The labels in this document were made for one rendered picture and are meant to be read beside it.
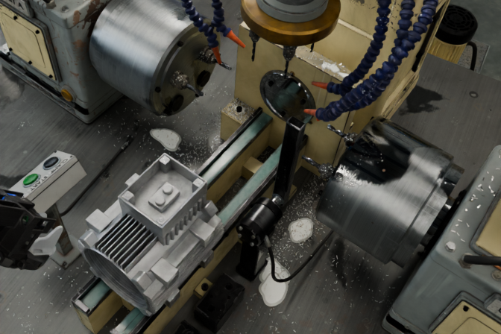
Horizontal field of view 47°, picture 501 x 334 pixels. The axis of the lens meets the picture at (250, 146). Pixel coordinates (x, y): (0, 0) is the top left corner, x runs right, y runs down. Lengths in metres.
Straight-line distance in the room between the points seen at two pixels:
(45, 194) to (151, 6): 0.46
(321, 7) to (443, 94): 0.79
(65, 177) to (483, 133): 1.10
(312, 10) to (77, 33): 0.56
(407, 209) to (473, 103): 0.75
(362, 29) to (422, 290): 0.55
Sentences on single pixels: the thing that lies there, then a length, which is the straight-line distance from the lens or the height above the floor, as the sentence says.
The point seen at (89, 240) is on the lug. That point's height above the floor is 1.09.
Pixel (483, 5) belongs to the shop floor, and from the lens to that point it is 3.51.
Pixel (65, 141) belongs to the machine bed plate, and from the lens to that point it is 1.55.
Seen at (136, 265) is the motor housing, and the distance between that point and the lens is 1.02.
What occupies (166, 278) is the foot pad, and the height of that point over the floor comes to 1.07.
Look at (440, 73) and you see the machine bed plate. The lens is 1.81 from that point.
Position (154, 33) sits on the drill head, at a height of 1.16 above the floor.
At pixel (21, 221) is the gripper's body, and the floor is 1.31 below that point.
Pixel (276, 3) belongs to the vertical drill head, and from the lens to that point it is 1.03.
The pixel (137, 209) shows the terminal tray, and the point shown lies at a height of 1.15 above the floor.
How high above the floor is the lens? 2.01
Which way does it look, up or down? 53 degrees down
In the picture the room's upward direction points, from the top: 7 degrees clockwise
